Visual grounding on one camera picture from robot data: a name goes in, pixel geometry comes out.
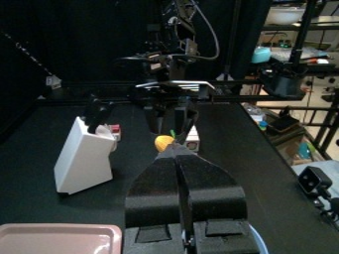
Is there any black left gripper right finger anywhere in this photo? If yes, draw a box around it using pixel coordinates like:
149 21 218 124
175 145 260 254

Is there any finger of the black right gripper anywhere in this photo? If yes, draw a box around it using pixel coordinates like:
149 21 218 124
174 98 200 141
143 106 167 135

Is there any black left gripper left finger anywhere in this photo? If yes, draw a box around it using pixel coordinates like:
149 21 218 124
123 143 183 254

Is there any yellow toy corn cob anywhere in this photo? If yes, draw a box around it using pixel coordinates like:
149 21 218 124
153 134 176 154

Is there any black leader arm base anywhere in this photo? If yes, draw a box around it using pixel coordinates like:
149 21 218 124
258 61 308 99

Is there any small white printed box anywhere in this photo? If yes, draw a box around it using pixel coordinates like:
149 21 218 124
184 125 202 153

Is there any small red white box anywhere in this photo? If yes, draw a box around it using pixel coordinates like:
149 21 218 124
107 123 121 143

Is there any white toy knife block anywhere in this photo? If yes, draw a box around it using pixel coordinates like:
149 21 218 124
53 116 117 195

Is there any light blue plate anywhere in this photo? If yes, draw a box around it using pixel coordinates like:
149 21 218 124
248 224 270 254

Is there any teal plastic container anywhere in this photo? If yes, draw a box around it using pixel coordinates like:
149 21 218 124
251 46 272 64

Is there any white tag on cloth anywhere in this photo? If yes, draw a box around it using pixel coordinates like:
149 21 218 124
45 74 63 90

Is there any pink plastic tray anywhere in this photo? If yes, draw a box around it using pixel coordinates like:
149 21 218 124
0 222 123 254

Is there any black metal shelf rack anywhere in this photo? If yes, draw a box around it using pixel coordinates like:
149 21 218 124
254 0 339 160

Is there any white bowl on shelf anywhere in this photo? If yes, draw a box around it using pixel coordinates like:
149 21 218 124
263 6 307 26

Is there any black toy knife handle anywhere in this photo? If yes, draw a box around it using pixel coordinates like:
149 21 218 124
83 94 103 128
87 104 113 135

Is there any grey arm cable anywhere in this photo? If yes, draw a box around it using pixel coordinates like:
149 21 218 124
190 0 222 62

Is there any black table-level camera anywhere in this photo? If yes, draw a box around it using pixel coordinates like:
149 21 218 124
296 166 335 199

